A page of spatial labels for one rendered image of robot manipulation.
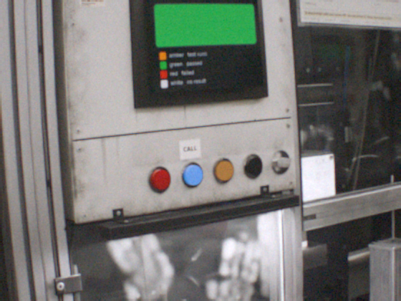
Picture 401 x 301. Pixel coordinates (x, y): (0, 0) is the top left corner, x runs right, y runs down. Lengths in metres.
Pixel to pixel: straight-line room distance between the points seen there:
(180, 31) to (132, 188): 0.25
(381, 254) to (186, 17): 0.89
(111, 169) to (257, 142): 0.28
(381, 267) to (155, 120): 0.86
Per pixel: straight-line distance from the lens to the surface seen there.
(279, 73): 1.43
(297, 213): 1.48
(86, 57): 1.23
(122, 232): 1.22
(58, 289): 1.24
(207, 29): 1.32
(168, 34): 1.27
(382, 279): 1.98
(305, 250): 1.75
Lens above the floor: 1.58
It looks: 5 degrees down
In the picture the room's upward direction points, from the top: 3 degrees counter-clockwise
